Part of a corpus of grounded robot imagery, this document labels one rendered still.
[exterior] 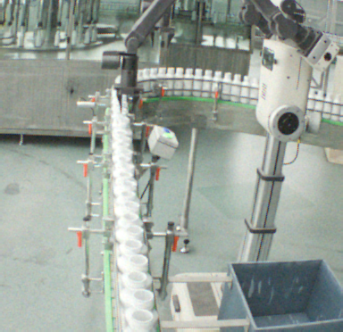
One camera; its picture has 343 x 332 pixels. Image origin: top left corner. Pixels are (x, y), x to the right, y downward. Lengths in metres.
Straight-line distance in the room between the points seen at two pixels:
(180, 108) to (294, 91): 1.19
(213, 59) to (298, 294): 5.41
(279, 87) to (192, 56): 4.77
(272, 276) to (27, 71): 3.67
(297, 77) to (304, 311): 0.90
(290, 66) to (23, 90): 3.29
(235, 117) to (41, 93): 2.28
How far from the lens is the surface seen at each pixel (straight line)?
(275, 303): 1.52
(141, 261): 0.95
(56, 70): 4.65
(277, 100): 1.92
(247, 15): 2.11
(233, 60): 6.74
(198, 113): 3.00
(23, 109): 4.79
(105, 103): 2.37
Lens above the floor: 1.66
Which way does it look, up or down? 20 degrees down
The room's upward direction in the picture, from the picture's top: 6 degrees clockwise
